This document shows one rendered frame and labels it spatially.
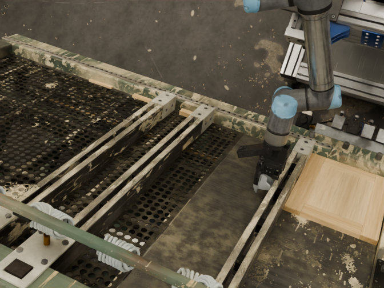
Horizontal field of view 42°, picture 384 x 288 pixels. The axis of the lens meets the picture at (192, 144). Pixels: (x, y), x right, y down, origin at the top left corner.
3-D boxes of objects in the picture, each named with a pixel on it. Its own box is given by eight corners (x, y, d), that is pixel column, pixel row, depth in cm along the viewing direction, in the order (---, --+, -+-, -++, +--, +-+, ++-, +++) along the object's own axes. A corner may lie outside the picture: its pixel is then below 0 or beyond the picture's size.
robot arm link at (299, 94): (307, 103, 171) (307, 118, 162) (274, 106, 174) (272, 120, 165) (305, 82, 168) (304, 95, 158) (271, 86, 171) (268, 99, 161)
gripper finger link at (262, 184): (266, 202, 171) (272, 179, 166) (250, 195, 172) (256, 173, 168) (268, 197, 173) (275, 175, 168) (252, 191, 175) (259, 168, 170)
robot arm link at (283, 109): (299, 96, 159) (299, 107, 152) (290, 126, 165) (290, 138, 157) (275, 90, 160) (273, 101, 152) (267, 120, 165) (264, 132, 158)
